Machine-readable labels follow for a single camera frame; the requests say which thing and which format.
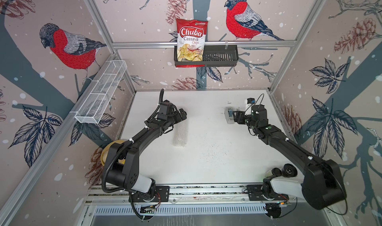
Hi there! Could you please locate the clear bubble wrap sheet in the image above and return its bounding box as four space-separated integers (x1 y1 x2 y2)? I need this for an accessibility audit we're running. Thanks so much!
173 120 188 147

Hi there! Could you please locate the small grey white device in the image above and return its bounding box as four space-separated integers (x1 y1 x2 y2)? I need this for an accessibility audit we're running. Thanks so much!
224 107 235 124

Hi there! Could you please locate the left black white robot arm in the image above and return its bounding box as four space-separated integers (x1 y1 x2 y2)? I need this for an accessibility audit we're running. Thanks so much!
101 100 187 199

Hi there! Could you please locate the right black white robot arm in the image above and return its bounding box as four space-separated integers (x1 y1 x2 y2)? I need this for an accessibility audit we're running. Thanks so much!
225 104 347 210

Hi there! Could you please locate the black lidded cup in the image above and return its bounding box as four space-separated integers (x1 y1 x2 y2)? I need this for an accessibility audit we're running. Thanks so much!
265 163 298 178

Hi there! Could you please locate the yellow steamer basket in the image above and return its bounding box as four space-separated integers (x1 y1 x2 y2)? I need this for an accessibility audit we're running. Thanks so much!
100 139 124 166

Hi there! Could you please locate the red Chuba cassava chips bag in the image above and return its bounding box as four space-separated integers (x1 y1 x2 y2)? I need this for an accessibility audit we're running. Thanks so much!
175 19 208 68

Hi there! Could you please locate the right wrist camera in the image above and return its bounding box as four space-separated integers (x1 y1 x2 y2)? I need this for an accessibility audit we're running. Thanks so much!
245 98 256 110

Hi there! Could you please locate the black wire wall basket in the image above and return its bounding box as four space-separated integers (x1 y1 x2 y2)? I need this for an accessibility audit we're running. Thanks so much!
174 45 239 67

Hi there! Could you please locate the white wire mesh shelf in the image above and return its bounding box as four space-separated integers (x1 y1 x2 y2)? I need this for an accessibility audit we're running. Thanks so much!
75 60 127 124

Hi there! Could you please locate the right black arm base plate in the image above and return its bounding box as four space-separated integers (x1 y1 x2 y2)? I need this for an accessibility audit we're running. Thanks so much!
245 184 289 202

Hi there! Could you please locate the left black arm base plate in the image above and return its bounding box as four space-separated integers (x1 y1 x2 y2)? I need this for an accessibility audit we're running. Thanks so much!
132 186 170 203

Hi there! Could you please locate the aluminium front rail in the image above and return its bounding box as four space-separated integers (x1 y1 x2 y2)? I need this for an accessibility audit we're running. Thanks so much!
86 182 330 206

